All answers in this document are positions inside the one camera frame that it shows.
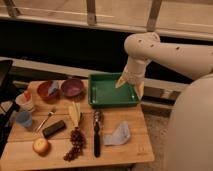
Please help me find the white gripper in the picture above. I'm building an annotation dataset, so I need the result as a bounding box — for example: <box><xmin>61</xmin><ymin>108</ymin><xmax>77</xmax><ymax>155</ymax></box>
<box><xmin>115</xmin><ymin>57</ymin><xmax>146</xmax><ymax>99</ymax></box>

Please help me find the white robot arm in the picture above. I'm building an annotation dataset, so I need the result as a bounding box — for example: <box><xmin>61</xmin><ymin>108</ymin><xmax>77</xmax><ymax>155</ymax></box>
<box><xmin>116</xmin><ymin>32</ymin><xmax>213</xmax><ymax>171</ymax></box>

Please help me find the purple bowl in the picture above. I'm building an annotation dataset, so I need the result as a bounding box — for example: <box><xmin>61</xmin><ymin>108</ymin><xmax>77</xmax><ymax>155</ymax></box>
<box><xmin>61</xmin><ymin>78</ymin><xmax>84</xmax><ymax>97</ymax></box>

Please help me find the blue cloth in bowl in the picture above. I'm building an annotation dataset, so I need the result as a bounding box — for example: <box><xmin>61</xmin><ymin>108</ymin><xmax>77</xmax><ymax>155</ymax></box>
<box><xmin>48</xmin><ymin>81</ymin><xmax>59</xmax><ymax>95</ymax></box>

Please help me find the red-brown bowl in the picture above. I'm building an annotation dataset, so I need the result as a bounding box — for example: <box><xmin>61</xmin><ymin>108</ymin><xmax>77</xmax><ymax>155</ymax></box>
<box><xmin>37</xmin><ymin>81</ymin><xmax>60</xmax><ymax>101</ymax></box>

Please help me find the green plastic tray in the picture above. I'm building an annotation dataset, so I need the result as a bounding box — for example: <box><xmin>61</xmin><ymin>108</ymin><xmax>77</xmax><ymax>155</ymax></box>
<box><xmin>88</xmin><ymin>73</ymin><xmax>140</xmax><ymax>108</ymax></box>

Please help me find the crumpled grey cloth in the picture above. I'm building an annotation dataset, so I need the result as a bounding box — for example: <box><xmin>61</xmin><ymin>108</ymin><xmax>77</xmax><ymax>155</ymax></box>
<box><xmin>103</xmin><ymin>121</ymin><xmax>131</xmax><ymax>146</ymax></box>

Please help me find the yellow banana toy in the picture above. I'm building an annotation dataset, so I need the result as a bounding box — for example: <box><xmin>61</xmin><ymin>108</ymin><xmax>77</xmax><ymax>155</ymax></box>
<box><xmin>68</xmin><ymin>102</ymin><xmax>81</xmax><ymax>127</ymax></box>

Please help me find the purple grape bunch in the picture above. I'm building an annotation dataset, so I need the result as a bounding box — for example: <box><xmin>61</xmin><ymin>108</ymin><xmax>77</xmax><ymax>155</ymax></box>
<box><xmin>63</xmin><ymin>127</ymin><xmax>86</xmax><ymax>161</ymax></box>

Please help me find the black rectangular block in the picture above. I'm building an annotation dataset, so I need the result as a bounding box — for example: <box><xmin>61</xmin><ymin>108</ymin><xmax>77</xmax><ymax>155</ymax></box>
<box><xmin>42</xmin><ymin>120</ymin><xmax>66</xmax><ymax>138</ymax></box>

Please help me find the white cup with carrot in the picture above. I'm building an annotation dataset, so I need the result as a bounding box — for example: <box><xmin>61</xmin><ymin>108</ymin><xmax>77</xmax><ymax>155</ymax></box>
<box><xmin>15</xmin><ymin>91</ymin><xmax>35</xmax><ymax>112</ymax></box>

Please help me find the red-yellow apple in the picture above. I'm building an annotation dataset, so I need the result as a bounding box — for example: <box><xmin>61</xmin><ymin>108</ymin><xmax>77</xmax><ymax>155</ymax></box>
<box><xmin>33</xmin><ymin>138</ymin><xmax>50</xmax><ymax>155</ymax></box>

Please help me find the blue plastic cup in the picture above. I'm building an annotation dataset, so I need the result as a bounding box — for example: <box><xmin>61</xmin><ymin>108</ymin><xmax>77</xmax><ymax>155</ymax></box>
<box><xmin>15</xmin><ymin>111</ymin><xmax>33</xmax><ymax>128</ymax></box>

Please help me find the black device at left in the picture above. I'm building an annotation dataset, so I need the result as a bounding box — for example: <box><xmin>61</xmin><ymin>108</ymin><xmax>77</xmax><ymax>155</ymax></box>
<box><xmin>0</xmin><ymin>60</ymin><xmax>19</xmax><ymax>157</ymax></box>

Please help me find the black-handled kitchen tool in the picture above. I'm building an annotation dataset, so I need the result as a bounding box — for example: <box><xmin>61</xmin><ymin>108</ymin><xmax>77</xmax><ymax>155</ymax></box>
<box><xmin>93</xmin><ymin>110</ymin><xmax>103</xmax><ymax>157</ymax></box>

